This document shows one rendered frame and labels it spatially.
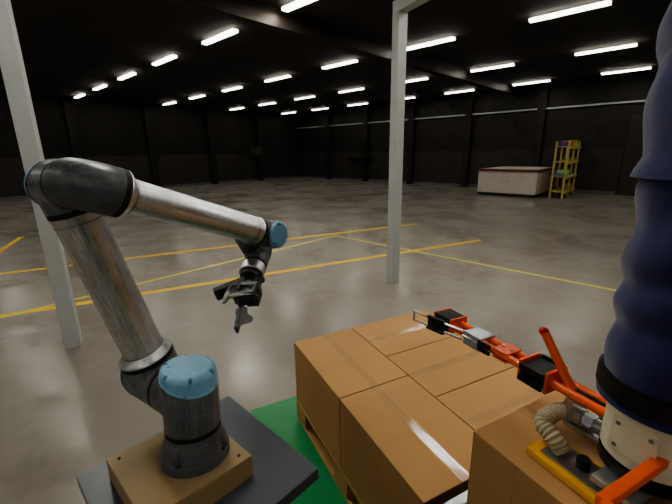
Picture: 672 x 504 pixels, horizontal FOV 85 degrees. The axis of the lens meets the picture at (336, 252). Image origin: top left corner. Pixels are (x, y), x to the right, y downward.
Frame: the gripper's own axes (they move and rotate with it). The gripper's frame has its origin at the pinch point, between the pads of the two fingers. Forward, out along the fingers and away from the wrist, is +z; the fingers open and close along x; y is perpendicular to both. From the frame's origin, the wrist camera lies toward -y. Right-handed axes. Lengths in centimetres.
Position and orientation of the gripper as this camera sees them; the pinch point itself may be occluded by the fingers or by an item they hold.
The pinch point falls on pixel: (228, 319)
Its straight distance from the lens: 125.2
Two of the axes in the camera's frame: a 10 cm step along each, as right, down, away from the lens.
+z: -0.9, 6.5, -7.6
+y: 9.9, -0.3, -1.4
